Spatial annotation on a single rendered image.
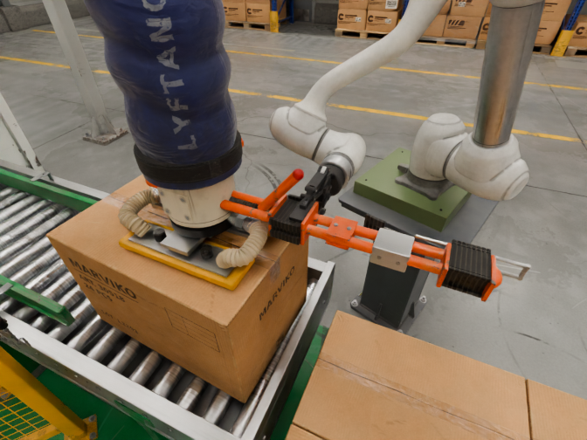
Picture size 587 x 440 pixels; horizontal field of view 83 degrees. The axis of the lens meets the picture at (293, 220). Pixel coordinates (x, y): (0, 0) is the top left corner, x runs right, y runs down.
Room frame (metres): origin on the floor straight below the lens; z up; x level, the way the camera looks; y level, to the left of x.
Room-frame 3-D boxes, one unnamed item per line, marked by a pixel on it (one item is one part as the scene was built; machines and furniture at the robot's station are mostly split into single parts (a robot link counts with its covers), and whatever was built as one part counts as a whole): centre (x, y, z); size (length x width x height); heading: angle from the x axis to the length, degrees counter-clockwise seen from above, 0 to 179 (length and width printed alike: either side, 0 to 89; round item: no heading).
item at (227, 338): (0.69, 0.31, 0.75); 0.60 x 0.40 x 0.40; 62
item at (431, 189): (1.12, -0.52, 0.84); 0.22 x 0.18 x 0.06; 41
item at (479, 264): (0.40, -0.32, 1.09); 0.08 x 0.07 x 0.05; 65
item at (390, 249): (0.46, -0.20, 1.08); 0.07 x 0.07 x 0.04; 65
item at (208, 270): (0.57, 0.27, 0.98); 0.34 x 0.10 x 0.05; 65
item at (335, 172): (0.69, -0.08, 1.08); 0.09 x 0.07 x 0.08; 156
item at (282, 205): (0.55, 0.00, 1.09); 0.10 x 0.08 x 0.06; 155
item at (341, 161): (0.76, -0.11, 1.08); 0.09 x 0.06 x 0.09; 66
